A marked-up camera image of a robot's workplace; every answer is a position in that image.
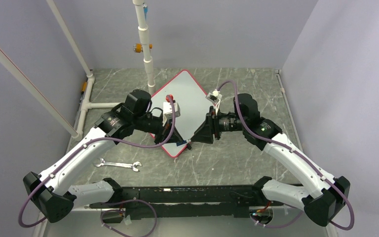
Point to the blue pole clip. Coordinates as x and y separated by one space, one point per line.
145 8

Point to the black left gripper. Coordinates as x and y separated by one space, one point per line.
164 131

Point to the silver open-end wrench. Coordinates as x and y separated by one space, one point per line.
102 162

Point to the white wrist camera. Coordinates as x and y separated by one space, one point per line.
214 96
169 106

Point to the white whiteboard marker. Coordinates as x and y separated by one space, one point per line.
183 142

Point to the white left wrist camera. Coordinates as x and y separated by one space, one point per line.
169 106

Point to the pink-framed whiteboard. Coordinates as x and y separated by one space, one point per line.
191 98

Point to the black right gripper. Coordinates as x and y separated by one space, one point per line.
210 126

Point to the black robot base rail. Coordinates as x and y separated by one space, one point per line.
237 201

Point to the white PVC vertical pole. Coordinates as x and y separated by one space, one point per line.
145 42

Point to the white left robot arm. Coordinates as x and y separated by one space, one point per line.
53 191

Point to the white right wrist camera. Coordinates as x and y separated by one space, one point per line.
214 96

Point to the white PVC pipe frame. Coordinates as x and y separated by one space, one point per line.
40 54

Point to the orange yellow pole clamp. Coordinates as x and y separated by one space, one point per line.
138 48

